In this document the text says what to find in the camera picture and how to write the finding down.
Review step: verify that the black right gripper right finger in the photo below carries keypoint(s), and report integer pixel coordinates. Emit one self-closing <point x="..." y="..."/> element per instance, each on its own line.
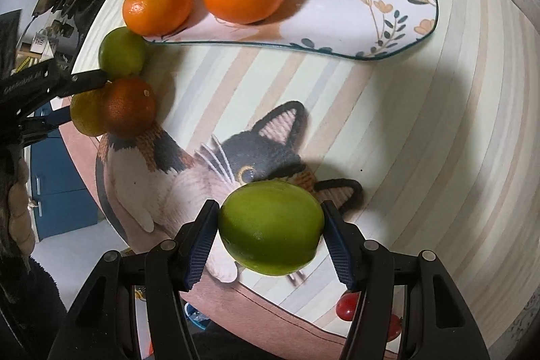
<point x="437" y="322"/>

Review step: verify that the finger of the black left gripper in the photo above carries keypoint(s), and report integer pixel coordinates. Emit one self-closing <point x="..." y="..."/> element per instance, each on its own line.
<point x="42" y="125"/>
<point x="72" y="84"/>

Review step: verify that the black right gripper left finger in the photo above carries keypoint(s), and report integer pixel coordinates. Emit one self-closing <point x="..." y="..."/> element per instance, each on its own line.
<point x="101" y="324"/>

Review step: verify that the yellow lemon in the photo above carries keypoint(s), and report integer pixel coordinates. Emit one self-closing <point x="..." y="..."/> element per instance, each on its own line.
<point x="87" y="112"/>

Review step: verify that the small orange tangerine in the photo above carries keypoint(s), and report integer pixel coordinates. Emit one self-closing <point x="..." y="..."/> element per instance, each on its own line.
<point x="155" y="17"/>

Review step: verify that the green apple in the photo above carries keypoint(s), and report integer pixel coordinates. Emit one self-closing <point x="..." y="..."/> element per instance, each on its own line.
<point x="271" y="227"/>

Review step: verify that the cherry tomato right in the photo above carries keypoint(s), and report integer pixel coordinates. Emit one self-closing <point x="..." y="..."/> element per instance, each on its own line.
<point x="395" y="328"/>

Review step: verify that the cherry tomato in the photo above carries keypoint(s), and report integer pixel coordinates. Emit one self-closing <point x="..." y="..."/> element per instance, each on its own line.
<point x="395" y="328"/>
<point x="346" y="306"/>

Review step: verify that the green fruit by plate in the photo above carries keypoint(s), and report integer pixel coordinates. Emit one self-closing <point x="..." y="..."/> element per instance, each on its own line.
<point x="122" y="53"/>

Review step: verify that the dark reddish orange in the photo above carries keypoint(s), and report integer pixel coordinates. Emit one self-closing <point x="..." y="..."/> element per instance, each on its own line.
<point x="129" y="107"/>

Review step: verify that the cherry tomato left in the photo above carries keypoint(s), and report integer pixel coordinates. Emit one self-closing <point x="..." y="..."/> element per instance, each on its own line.
<point x="346" y="306"/>

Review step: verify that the floral ceramic plate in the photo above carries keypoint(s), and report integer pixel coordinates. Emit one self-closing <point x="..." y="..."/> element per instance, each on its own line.
<point x="355" y="29"/>

